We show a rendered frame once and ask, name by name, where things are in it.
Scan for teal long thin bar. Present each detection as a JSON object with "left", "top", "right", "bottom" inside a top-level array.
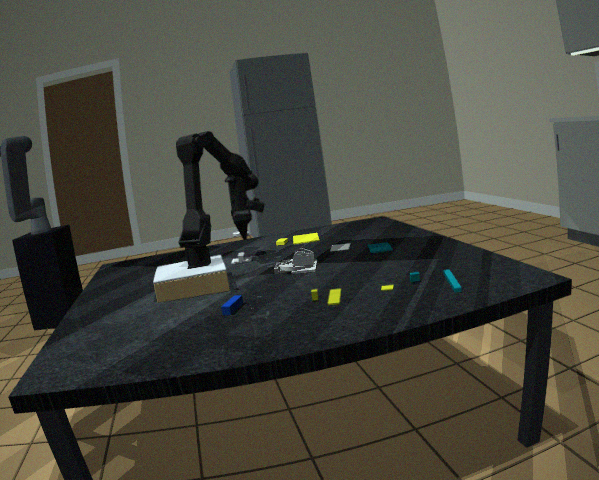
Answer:
[{"left": 443, "top": 269, "right": 461, "bottom": 292}]

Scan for teal flat rectangular plate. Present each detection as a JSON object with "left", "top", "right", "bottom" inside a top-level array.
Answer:
[{"left": 367, "top": 242, "right": 393, "bottom": 253}]

